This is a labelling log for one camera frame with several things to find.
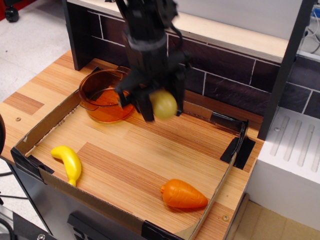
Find yellow plastic toy potato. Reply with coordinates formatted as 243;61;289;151
149;89;178;120

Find yellow plastic toy banana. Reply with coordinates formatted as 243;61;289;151
50;145;82;187

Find orange plastic toy carrot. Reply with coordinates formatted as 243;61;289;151
160;179;209;209

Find black tape strip right corner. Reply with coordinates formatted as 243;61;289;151
220;137;256;170

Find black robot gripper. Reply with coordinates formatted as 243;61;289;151
115;39;192;122

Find black floor cable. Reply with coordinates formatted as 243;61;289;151
0;171;28;201

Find orange transparent plastic pot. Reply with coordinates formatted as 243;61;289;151
78;66;134;123

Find brown cardboard fence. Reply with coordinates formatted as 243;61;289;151
10;65;251;240

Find black chair caster wheel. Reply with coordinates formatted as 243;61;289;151
4;5;19;23

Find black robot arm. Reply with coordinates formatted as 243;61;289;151
115;0;192;122

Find black tape front right corner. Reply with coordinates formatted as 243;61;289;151
141;220;183;240

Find white ribbed drainboard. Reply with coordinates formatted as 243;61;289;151
246;51;320;231

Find black tape front left corner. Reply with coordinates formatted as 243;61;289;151
10;147;55;185

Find wooden shelf with tile backsplash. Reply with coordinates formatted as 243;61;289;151
63;1;320;137

